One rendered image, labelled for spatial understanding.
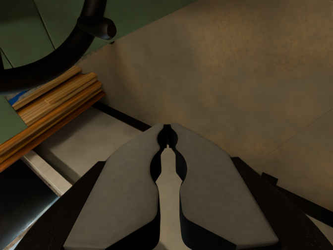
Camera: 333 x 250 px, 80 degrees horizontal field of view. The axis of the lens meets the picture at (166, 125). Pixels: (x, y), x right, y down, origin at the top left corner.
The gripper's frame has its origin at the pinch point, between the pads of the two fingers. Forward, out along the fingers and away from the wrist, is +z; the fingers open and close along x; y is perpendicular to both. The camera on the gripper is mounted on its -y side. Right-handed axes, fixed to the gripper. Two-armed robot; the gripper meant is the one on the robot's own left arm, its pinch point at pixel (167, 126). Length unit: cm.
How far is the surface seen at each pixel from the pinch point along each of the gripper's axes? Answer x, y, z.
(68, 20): -20.3, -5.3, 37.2
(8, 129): -32.9, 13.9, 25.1
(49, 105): -96, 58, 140
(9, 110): -31.7, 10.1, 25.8
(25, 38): -26.2, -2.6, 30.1
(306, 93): 59, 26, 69
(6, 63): -29.2, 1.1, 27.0
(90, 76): -68, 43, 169
